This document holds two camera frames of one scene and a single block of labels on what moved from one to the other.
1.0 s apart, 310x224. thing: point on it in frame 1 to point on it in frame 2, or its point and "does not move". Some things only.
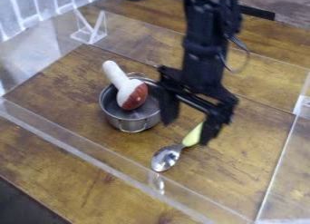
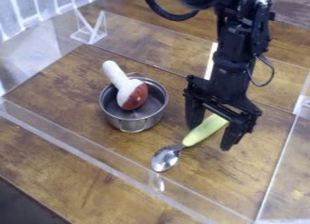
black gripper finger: [168, 104] to [195, 111]
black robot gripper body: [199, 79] to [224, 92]
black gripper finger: [216, 119] to [235, 132]
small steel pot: [139, 119] does not move
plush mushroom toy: [132, 90] does not move
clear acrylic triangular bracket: [87, 33] does not move
